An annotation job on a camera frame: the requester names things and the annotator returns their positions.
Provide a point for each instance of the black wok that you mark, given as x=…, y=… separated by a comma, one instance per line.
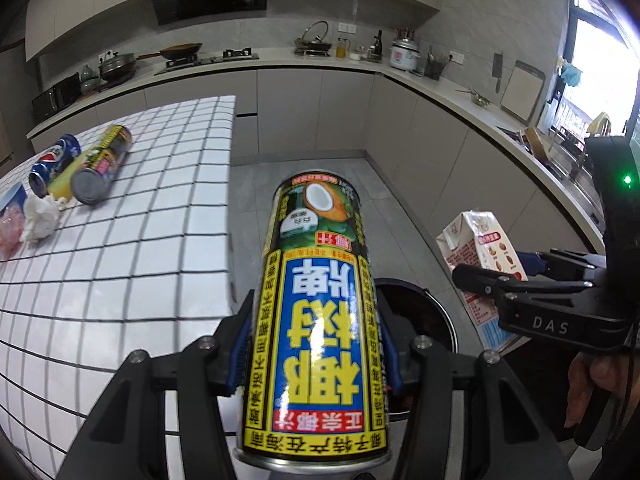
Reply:
x=180, y=51

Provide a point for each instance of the clear plastic bag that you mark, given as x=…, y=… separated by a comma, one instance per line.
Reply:
x=10, y=230

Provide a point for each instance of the beige upper cabinets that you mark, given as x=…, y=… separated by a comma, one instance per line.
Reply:
x=100, y=5

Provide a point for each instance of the black gas stove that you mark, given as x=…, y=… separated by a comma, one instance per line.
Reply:
x=210, y=62

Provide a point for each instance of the steel sink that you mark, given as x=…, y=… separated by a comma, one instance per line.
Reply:
x=575, y=195

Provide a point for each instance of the black utensil holder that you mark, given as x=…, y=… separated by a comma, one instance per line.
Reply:
x=434, y=69

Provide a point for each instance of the grey pot with lid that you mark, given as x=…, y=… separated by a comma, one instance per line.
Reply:
x=117, y=67

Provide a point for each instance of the brown wooden board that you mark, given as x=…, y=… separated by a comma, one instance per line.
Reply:
x=535, y=142

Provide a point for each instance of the dark glass bottle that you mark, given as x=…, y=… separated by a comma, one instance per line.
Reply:
x=378, y=45

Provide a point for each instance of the yellow plastic wrapper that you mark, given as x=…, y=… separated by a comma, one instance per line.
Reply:
x=65, y=182

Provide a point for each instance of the green ceramic jar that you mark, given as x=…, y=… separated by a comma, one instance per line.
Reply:
x=90, y=80

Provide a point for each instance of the yellow oil bottle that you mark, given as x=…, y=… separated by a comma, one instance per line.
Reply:
x=340, y=50

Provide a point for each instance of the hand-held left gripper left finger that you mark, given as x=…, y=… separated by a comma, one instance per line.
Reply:
x=239, y=360

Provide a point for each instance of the black bucket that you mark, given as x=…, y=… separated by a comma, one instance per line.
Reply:
x=442, y=320

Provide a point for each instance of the white crumpled tissue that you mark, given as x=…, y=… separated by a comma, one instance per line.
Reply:
x=40, y=220

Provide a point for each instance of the window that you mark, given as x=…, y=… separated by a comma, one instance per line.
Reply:
x=595, y=60

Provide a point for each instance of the black microwave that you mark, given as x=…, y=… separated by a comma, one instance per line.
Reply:
x=56, y=97

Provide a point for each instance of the grey kitchen countertop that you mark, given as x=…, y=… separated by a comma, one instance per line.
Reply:
x=280, y=60

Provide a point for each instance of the cleaver knife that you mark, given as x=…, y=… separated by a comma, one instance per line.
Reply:
x=497, y=70

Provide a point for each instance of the blue cloth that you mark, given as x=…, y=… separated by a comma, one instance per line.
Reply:
x=570, y=74

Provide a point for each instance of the white cutting board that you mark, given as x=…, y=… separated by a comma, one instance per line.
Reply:
x=522, y=91

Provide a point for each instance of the white rice cooker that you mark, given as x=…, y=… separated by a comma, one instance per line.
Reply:
x=404, y=55

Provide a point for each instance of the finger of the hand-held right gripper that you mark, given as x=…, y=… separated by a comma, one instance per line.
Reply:
x=475, y=280
x=531, y=262

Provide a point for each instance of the yellow black drink can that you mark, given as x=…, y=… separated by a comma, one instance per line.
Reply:
x=310, y=360
x=100, y=160

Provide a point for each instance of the small white jar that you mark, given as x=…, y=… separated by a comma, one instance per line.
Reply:
x=356, y=53

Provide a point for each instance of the white red milk carton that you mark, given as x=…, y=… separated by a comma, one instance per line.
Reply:
x=470, y=240

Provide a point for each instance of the person's right hand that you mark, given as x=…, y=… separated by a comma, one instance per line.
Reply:
x=592, y=385

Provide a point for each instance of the chopstick holder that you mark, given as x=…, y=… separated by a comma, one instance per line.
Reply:
x=405, y=34

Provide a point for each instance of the plate with greens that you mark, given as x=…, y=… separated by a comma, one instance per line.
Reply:
x=475, y=99

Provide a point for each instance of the beige cabinets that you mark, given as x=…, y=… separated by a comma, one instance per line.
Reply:
x=100, y=5
x=310, y=110

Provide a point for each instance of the pan with glass lid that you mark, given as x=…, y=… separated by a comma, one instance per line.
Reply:
x=312, y=44

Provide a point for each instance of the blue cola can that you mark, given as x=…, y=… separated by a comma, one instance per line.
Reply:
x=52, y=160

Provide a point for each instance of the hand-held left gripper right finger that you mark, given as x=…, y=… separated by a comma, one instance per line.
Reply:
x=395, y=370

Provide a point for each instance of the beige lower cabinets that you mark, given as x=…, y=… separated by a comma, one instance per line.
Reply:
x=310, y=110

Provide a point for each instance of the metal faucet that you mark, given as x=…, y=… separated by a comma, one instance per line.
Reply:
x=582, y=155

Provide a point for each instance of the white grid tablecloth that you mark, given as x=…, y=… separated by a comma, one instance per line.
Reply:
x=150, y=240

